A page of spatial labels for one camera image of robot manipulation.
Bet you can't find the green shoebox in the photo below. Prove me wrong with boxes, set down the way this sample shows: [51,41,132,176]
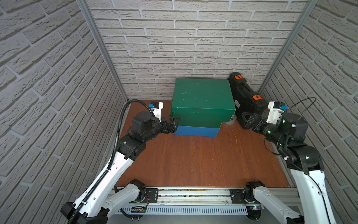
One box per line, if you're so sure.
[169,111,234,128]
[170,78,236,113]

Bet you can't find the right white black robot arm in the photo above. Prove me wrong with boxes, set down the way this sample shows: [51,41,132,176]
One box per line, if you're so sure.
[242,113,336,224]

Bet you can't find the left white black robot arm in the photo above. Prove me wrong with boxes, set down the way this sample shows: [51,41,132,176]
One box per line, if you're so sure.
[61,117,180,224]

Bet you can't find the near clear tape roll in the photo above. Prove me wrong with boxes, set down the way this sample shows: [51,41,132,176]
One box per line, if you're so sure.
[226,118,237,125]

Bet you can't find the blue shoebox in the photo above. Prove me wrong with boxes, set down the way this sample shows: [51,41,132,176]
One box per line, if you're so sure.
[173,126,220,137]

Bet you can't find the black tool case orange latches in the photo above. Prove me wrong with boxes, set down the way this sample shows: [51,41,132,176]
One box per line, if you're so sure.
[228,72,268,129]

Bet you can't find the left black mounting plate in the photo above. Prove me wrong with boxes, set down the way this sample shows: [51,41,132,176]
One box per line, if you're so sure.
[143,188,159,203]

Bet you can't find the black mounting plate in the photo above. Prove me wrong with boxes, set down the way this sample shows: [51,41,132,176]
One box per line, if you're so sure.
[143,188,159,203]
[229,189,248,204]

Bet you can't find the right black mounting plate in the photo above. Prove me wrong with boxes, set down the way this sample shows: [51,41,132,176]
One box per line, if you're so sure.
[229,189,248,204]

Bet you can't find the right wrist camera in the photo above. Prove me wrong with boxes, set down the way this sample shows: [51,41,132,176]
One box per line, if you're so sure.
[266,101,289,125]

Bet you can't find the right thin black cable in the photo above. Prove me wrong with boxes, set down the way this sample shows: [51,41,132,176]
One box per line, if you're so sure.
[262,97,331,224]

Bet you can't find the left black corrugated cable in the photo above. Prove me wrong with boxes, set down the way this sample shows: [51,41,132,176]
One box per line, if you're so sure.
[67,99,152,224]

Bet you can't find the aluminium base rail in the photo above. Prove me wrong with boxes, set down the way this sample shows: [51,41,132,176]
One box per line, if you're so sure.
[111,186,305,216]

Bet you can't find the right aluminium corner post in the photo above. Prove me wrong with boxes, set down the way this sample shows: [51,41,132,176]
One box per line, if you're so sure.
[258,0,318,93]

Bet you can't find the aluminium corner post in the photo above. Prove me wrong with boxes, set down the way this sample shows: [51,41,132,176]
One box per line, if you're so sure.
[77,0,128,102]
[258,0,318,93]

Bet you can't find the left aluminium corner post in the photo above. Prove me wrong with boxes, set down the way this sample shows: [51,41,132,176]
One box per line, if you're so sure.
[77,0,128,102]

